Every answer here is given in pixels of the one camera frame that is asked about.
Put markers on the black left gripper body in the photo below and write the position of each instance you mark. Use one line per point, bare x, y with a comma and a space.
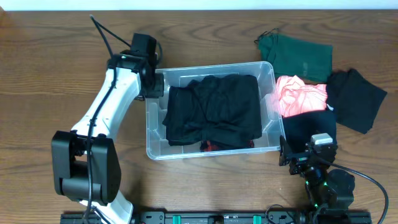
156, 84

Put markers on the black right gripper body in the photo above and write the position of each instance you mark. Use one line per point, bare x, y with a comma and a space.
301, 160

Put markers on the black garment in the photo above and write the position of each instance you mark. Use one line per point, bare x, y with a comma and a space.
220, 111

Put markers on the clear plastic storage bin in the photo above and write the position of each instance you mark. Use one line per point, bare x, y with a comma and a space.
158, 148

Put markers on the red navy plaid shirt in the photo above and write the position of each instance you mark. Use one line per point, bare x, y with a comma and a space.
211, 146

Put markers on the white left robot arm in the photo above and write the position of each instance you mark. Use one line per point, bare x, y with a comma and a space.
85, 163

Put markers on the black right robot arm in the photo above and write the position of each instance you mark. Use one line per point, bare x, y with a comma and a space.
334, 189

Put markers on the dark navy folded garment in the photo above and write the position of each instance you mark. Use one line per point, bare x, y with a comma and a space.
300, 128

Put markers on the pink crumpled garment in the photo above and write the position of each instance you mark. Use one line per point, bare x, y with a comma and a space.
294, 97

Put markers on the black folded cloth far right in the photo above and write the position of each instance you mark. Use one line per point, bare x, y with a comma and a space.
355, 101

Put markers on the dark green folded garment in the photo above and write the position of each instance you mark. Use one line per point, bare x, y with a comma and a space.
290, 56

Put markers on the black mounting rail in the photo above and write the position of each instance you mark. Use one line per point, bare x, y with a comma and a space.
272, 216

